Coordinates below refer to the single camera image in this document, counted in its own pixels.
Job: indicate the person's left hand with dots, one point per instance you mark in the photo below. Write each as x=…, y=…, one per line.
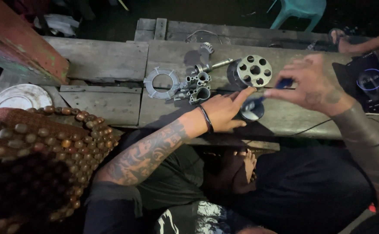
x=222, y=112

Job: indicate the black smartphone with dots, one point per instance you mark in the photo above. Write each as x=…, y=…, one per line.
x=371, y=81

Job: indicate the red painted wooden post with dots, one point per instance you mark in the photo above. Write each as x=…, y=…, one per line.
x=17, y=42

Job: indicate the black wristband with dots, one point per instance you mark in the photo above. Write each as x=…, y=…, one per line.
x=206, y=118

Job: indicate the person's right hand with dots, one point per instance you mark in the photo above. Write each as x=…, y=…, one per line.
x=316, y=84

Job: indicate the person's dark clothed legs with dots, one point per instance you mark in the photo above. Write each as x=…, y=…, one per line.
x=274, y=188

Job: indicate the person's bare foot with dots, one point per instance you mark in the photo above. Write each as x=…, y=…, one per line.
x=246, y=170

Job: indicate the white crumpled cloth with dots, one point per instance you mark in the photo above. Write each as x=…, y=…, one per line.
x=58, y=24

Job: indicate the round black tin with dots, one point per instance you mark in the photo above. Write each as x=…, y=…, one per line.
x=253, y=112

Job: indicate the cast metal tubed housing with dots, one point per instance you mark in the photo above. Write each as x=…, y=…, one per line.
x=197, y=88

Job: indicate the metal shaft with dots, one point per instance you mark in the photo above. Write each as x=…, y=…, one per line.
x=212, y=65

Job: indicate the brown wooden bead cover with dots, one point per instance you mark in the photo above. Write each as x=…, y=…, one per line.
x=40, y=162

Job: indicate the small metal gear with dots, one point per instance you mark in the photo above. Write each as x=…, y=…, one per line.
x=206, y=48

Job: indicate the teal plastic chair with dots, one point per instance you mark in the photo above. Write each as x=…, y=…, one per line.
x=298, y=11

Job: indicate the round metal plate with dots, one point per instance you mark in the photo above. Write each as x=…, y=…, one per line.
x=19, y=97

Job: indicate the perforated metal drum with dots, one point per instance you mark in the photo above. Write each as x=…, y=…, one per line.
x=253, y=71

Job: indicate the person's right fingers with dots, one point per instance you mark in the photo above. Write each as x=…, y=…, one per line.
x=283, y=73

